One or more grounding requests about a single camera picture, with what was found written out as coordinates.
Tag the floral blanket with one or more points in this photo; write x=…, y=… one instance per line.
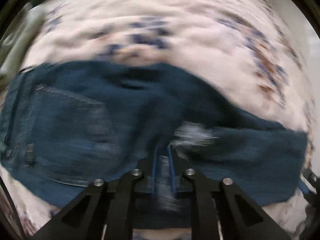
x=175, y=30

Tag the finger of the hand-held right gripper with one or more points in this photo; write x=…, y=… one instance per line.
x=303, y=187

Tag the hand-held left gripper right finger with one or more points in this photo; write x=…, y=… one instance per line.
x=171, y=170

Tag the blue denim pants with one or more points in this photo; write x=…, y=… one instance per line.
x=87, y=130

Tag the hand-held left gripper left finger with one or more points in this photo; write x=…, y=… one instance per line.
x=154, y=175

